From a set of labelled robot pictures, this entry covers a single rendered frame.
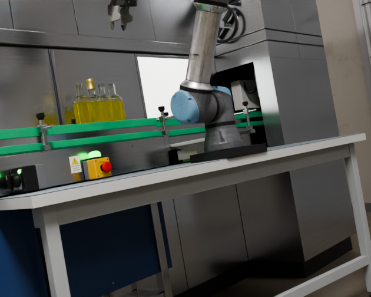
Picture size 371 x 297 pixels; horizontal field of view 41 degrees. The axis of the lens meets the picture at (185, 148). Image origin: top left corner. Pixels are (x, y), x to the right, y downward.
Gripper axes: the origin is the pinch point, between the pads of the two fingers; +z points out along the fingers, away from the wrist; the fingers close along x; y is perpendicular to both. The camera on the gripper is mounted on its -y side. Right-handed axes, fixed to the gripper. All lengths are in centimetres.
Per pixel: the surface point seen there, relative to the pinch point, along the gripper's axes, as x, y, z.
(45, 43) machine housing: -15.3, -26.9, 9.4
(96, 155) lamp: -25, 22, 46
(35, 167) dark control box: -51, 25, 46
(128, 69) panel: 28.3, -22.7, 19.3
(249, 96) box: 123, -14, 33
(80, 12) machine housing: 7.5, -34.6, -5.0
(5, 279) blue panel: -63, 27, 80
